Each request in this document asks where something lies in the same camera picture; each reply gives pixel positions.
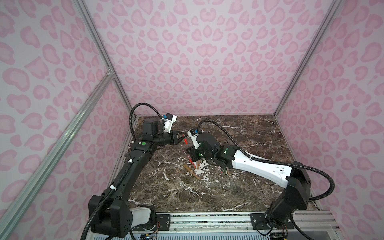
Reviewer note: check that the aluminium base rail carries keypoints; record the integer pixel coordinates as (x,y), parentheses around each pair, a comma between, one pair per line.
(319,225)

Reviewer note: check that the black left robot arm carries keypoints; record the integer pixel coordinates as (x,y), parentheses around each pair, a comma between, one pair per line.
(109,213)

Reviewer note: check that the gold pen lower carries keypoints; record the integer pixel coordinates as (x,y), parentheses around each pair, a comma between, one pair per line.
(191,172)

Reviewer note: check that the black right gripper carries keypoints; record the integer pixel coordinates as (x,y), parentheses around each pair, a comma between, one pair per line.
(192,154)

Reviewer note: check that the aluminium frame diagonal left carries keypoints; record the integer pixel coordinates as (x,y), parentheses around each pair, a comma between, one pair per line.
(20,205)

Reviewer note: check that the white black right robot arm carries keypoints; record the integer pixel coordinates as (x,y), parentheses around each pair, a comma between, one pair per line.
(295,182)

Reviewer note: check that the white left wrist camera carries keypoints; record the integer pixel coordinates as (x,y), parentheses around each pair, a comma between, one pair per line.
(168,121)

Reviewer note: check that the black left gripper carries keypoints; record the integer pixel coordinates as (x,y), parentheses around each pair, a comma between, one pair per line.
(175,139)

